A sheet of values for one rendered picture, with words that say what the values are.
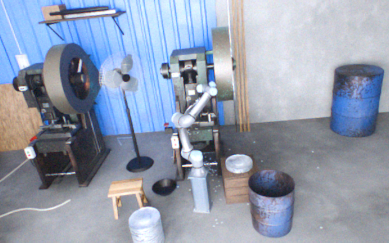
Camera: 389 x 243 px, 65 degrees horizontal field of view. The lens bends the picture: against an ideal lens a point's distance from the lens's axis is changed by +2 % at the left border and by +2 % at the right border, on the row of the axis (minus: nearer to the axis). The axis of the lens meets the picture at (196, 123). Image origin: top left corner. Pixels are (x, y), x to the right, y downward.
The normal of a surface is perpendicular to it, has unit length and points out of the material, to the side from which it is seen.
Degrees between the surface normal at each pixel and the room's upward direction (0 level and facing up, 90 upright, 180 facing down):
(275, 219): 92
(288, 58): 90
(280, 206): 92
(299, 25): 90
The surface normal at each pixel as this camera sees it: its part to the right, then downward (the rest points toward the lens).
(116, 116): -0.04, 0.43
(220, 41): -0.11, -0.40
